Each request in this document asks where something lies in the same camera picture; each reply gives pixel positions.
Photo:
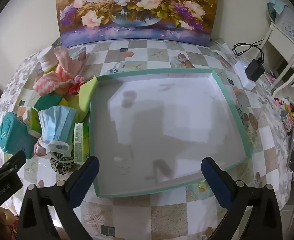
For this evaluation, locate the white tray with green rim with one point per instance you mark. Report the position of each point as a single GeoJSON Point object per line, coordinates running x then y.
{"type": "Point", "coordinates": [162, 117]}

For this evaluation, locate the white power strip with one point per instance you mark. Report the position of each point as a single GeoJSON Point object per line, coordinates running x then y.
{"type": "Point", "coordinates": [240, 73]}

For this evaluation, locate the red pink plush toy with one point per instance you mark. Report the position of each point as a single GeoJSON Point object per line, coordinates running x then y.
{"type": "Point", "coordinates": [75, 88]}

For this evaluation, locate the black power adapter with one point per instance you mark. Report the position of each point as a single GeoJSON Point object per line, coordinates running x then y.
{"type": "Point", "coordinates": [254, 70]}

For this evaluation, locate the dark green cloth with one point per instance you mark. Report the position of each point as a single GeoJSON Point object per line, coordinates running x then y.
{"type": "Point", "coordinates": [47, 102]}

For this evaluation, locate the grey floral tablecloth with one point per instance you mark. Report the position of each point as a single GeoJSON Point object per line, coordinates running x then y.
{"type": "Point", "coordinates": [12, 85]}

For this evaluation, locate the white capped bottle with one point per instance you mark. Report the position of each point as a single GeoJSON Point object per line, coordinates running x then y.
{"type": "Point", "coordinates": [45, 60]}

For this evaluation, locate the teal cloth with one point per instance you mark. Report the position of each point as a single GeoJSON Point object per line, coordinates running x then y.
{"type": "Point", "coordinates": [276, 5]}

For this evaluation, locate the small pink soft item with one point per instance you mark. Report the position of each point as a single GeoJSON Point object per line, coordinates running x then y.
{"type": "Point", "coordinates": [39, 150]}

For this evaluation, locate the pink striped fuzzy sock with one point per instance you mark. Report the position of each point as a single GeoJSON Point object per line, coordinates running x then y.
{"type": "Point", "coordinates": [52, 82]}

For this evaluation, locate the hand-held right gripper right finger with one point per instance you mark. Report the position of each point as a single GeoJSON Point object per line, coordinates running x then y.
{"type": "Point", "coordinates": [216, 181]}

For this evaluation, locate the green tissue packet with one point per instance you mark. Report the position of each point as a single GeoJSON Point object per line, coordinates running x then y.
{"type": "Point", "coordinates": [33, 118]}
{"type": "Point", "coordinates": [80, 140]}

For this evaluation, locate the light green cloth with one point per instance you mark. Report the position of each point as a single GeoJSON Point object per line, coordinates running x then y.
{"type": "Point", "coordinates": [87, 95]}

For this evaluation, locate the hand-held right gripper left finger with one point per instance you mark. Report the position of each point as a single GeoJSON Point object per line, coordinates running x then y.
{"type": "Point", "coordinates": [85, 177]}

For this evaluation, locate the floral painting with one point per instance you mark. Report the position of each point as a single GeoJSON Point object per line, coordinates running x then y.
{"type": "Point", "coordinates": [137, 5]}

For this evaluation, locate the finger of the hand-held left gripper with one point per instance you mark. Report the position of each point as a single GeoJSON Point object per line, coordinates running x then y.
{"type": "Point", "coordinates": [14, 160]}

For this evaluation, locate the pile of colourful toys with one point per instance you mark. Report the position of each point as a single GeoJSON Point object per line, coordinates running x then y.
{"type": "Point", "coordinates": [286, 120]}

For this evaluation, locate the blue face mask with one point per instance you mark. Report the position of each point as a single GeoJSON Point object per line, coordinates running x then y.
{"type": "Point", "coordinates": [55, 125]}

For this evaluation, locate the white chair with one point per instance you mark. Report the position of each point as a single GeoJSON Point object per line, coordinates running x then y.
{"type": "Point", "coordinates": [281, 32]}

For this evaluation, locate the leopard print scrunchie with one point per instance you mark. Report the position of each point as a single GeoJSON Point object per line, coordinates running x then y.
{"type": "Point", "coordinates": [59, 166]}

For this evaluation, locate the checked printed tablecloth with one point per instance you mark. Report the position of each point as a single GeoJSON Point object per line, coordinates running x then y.
{"type": "Point", "coordinates": [162, 55]}

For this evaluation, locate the teal wipes pack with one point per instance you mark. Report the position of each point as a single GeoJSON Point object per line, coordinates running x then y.
{"type": "Point", "coordinates": [12, 135]}

